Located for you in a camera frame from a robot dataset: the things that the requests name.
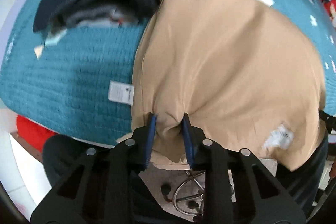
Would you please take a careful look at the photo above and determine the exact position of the black strap with buckle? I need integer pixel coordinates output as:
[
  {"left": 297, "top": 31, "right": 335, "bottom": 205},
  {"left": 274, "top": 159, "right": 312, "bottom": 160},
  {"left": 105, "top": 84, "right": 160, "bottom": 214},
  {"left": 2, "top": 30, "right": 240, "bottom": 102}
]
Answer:
[{"left": 318, "top": 110, "right": 336, "bottom": 134}]

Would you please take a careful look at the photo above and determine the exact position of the white care label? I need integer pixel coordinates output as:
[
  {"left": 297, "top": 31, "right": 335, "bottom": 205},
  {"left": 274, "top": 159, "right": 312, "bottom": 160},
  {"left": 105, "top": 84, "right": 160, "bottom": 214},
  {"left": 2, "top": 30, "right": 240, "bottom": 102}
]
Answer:
[{"left": 108, "top": 81, "right": 134, "bottom": 106}]

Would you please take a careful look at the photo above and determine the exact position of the red fabric item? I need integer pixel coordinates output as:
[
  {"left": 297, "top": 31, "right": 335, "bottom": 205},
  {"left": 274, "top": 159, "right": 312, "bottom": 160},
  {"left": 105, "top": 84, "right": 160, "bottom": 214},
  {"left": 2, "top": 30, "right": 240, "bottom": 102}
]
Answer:
[{"left": 16, "top": 115, "right": 57, "bottom": 152}]

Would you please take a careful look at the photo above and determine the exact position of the teal patterned bedspread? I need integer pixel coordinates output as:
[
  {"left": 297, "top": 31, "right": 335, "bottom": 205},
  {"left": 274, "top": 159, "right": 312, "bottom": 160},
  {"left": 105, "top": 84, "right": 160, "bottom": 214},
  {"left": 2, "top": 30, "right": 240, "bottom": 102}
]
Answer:
[{"left": 1, "top": 0, "right": 335, "bottom": 144}]

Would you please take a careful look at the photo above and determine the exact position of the chrome stool base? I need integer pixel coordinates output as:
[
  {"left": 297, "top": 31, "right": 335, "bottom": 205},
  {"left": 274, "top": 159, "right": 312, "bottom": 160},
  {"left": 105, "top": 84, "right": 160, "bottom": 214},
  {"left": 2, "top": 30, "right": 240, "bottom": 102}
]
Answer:
[{"left": 160, "top": 170, "right": 205, "bottom": 217}]

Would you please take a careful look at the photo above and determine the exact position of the tan beige jacket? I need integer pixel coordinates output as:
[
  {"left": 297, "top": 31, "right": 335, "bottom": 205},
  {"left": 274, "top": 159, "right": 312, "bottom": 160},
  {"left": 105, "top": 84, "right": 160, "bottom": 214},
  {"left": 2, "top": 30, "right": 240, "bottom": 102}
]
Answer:
[{"left": 131, "top": 0, "right": 326, "bottom": 170}]

